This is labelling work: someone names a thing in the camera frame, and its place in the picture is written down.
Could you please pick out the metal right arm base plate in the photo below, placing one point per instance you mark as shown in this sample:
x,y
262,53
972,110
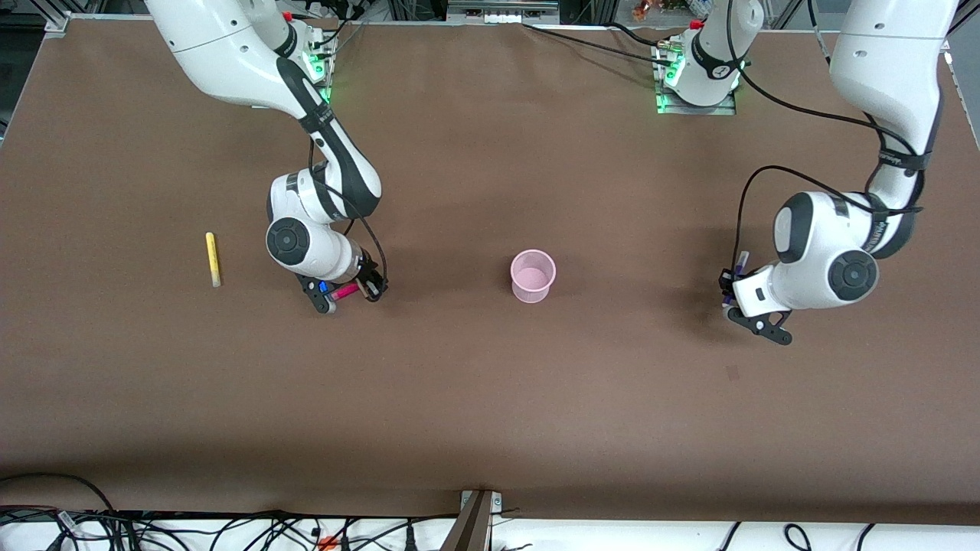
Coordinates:
x,y
328,73

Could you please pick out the metal table edge bracket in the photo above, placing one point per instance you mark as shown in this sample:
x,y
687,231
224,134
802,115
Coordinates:
x,y
496,501

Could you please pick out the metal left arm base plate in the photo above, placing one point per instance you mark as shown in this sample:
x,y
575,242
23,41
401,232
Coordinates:
x,y
697,109

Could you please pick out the dark metal beam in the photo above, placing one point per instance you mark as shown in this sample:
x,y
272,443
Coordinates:
x,y
468,528

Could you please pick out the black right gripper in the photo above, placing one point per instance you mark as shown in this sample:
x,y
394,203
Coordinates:
x,y
370,275

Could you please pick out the purple marker pen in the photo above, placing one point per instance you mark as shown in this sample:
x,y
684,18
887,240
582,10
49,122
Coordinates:
x,y
742,260

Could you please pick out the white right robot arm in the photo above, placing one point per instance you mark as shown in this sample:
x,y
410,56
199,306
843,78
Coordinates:
x,y
230,46

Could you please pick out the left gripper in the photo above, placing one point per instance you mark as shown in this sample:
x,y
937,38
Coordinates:
x,y
725,281

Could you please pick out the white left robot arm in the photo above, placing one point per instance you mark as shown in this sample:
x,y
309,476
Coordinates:
x,y
811,245

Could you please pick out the aluminium corner bracket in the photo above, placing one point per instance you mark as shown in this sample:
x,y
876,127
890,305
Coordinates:
x,y
57,21

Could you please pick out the grey power strip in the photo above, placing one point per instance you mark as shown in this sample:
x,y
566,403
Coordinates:
x,y
501,11

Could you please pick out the pink marker pen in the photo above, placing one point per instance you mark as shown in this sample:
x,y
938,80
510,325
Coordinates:
x,y
344,291

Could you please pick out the pink pen holder cup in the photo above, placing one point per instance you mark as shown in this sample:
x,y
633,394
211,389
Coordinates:
x,y
532,289

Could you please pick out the yellow marker pen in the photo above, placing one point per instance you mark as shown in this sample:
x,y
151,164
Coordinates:
x,y
212,256

